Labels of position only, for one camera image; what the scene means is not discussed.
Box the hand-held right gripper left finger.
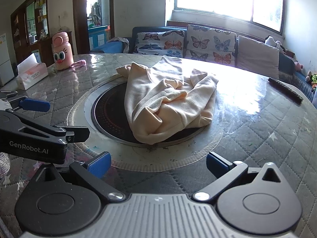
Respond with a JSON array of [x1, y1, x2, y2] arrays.
[[32, 151, 125, 203]]

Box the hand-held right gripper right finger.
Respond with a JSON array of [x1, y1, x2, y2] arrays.
[[193, 151, 290, 202]]

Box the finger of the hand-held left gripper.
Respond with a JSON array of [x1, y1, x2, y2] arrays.
[[0, 110, 90, 144], [0, 92, 51, 112]]

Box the cream garment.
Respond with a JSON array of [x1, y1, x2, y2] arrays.
[[116, 56, 220, 145]]

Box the person's left forearm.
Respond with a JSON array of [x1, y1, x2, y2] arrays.
[[0, 152, 11, 179]]

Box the hanging clothes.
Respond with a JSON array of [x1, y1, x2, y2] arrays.
[[90, 2, 102, 25]]

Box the tissue box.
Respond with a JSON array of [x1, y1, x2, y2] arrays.
[[15, 53, 49, 90]]

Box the round black induction cooktop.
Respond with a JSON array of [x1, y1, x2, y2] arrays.
[[84, 81, 218, 148]]

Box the grey quilted table cover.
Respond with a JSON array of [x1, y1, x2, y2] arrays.
[[0, 52, 317, 238]]

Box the white refrigerator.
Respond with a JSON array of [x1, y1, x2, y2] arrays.
[[0, 33, 14, 86]]

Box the pink cartoon water bottle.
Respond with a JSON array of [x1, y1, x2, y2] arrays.
[[52, 32, 74, 71]]

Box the dark wooden display cabinet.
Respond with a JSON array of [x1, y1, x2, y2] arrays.
[[10, 0, 75, 65]]

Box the blue cabinet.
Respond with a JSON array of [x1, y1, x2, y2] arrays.
[[88, 25, 111, 51]]

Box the black remote control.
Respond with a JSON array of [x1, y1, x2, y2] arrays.
[[268, 77, 304, 105]]

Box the grey blanket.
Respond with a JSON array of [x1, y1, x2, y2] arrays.
[[106, 37, 130, 52]]

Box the plain beige cushion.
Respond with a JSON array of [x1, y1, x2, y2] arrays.
[[236, 35, 280, 80]]

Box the butterfly print cushion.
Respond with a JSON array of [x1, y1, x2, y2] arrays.
[[184, 25, 238, 67], [132, 30, 186, 58]]

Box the colourful plush toys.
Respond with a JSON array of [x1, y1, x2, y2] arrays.
[[306, 69, 317, 88]]

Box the white plush toy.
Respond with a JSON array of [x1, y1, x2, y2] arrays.
[[265, 36, 283, 47]]

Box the pink strap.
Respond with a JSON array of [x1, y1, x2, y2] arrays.
[[70, 59, 87, 69]]

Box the dark wooden door frame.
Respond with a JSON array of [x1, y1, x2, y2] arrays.
[[73, 0, 115, 55]]

